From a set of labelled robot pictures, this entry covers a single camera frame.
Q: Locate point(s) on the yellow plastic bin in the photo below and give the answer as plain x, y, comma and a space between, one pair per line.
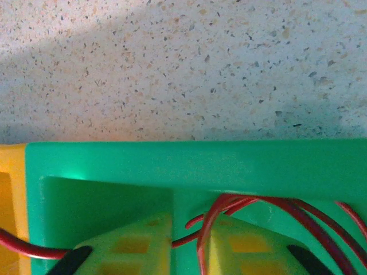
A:
17, 186

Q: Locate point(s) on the green plastic bin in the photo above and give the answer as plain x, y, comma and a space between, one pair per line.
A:
200, 166

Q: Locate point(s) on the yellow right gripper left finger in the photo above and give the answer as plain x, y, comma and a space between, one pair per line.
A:
134, 246

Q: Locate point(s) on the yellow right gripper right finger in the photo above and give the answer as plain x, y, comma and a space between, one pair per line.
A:
246, 252

